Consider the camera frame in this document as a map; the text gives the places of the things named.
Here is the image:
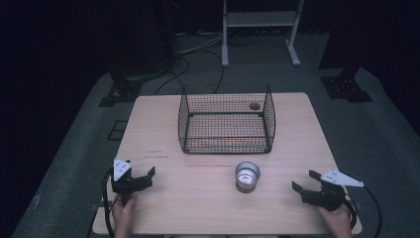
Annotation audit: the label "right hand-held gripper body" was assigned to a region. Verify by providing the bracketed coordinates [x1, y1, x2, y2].
[300, 169, 366, 212]

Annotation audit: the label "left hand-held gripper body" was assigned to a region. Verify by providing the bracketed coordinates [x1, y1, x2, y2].
[110, 158, 144, 206]

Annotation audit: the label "silver metal cup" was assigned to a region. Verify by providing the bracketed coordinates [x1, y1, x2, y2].
[234, 161, 262, 194]

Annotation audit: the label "black wire mesh basket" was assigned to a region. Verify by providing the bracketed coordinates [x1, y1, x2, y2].
[177, 82, 277, 156]

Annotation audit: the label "person's right hand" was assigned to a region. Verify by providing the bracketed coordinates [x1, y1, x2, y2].
[316, 203, 354, 236]

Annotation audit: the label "person's left hand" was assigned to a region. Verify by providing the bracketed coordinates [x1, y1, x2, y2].
[111, 193, 139, 232]

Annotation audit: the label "black stand base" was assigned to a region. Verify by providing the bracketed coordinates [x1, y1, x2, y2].
[97, 70, 163, 108]
[319, 64, 374, 104]

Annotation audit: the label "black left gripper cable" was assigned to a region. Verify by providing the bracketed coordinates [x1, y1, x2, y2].
[101, 166, 117, 238]

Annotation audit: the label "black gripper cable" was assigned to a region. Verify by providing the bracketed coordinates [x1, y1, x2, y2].
[343, 185, 383, 238]
[101, 166, 117, 238]

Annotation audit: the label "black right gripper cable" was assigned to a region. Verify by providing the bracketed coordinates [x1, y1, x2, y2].
[343, 185, 383, 238]

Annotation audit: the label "black floor cable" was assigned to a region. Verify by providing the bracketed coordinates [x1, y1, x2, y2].
[154, 49, 226, 96]

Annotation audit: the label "white floor cables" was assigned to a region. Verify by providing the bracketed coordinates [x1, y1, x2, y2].
[177, 31, 226, 57]

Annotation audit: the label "white metal stand frame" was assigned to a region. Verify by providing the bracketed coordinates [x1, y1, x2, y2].
[221, 0, 305, 68]

